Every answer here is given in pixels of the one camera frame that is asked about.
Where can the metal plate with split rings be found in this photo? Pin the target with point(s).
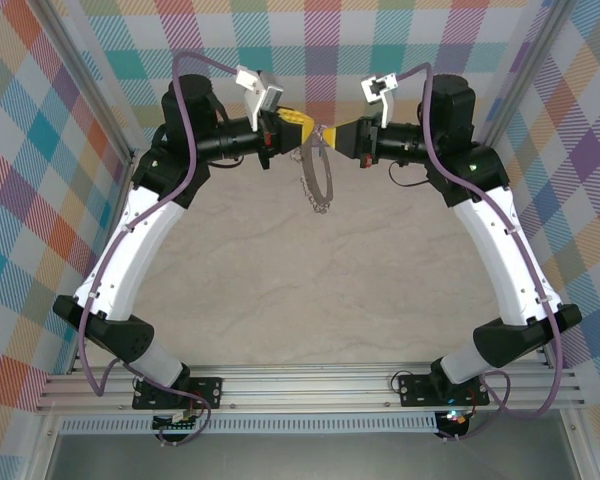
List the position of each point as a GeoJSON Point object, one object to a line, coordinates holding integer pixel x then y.
{"type": "Point", "coordinates": [307, 172]}

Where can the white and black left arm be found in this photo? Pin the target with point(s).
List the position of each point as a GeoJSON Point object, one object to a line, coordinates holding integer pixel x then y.
{"type": "Point", "coordinates": [140, 240]}

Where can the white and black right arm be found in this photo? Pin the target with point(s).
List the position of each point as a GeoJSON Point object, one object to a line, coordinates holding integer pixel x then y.
{"type": "Point", "coordinates": [500, 245]}

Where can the small electronics board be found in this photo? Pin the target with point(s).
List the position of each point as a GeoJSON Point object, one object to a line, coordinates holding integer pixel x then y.
{"type": "Point", "coordinates": [177, 422]}
{"type": "Point", "coordinates": [455, 419]}

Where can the grey metal panel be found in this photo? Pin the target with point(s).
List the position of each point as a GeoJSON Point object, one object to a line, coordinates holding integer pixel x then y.
{"type": "Point", "coordinates": [305, 457]}

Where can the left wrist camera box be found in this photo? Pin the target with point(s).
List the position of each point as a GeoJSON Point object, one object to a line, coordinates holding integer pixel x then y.
{"type": "Point", "coordinates": [267, 95]}

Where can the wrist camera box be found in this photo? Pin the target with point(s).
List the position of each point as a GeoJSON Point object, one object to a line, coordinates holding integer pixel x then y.
{"type": "Point", "coordinates": [267, 95]}
{"type": "Point", "coordinates": [380, 87]}

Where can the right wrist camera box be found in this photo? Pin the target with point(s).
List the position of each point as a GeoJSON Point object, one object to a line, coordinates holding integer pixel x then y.
{"type": "Point", "coordinates": [380, 87]}

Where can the aluminium frame post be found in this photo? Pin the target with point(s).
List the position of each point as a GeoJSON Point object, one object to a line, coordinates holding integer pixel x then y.
{"type": "Point", "coordinates": [94, 75]}
{"type": "Point", "coordinates": [522, 75]}

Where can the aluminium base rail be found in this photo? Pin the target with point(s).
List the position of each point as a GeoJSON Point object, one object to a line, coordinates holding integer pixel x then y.
{"type": "Point", "coordinates": [305, 387]}

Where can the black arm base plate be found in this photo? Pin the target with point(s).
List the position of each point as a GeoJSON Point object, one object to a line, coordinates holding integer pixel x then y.
{"type": "Point", "coordinates": [205, 392]}
{"type": "Point", "coordinates": [420, 390]}

